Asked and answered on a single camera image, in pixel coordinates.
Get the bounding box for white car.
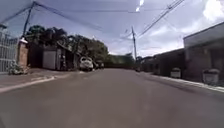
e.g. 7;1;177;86
78;56;95;72

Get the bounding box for utility pole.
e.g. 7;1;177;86
130;25;138;63
20;1;37;39

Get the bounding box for row of trees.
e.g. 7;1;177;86
24;24;136;69

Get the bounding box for dark building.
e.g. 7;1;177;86
139;48;186;78

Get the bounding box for building with white garage door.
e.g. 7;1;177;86
28;41;76;72

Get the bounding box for pale bin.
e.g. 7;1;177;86
170;67;182;80
202;68;221;86

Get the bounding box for pale pavement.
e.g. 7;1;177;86
143;71;224;94

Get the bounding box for grey pavement with kerb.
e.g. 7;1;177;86
0;68;81;94

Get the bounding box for brick pillar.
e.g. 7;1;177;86
17;38;30;70

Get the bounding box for grey building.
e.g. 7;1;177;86
182;21;224;84

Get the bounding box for small bush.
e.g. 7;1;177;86
7;61;29;76

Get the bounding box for white metal gate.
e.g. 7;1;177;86
0;30;20;74

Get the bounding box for overhead wires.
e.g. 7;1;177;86
0;0;224;44

